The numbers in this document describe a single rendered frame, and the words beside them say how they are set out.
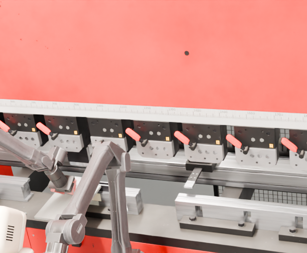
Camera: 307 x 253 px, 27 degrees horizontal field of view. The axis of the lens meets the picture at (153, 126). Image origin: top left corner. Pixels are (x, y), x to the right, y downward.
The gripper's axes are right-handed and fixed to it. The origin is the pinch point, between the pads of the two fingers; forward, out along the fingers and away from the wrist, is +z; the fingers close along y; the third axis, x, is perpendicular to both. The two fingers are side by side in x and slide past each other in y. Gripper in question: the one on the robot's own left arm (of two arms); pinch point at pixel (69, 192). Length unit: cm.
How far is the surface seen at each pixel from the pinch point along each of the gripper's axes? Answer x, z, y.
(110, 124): -20.1, -23.3, -21.0
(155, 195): -82, 157, 30
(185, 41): -37, -54, -56
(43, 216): 14.9, -6.2, 3.5
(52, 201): 5.3, -1.2, 5.2
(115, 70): -31, -44, -27
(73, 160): -13.4, -4.0, 1.0
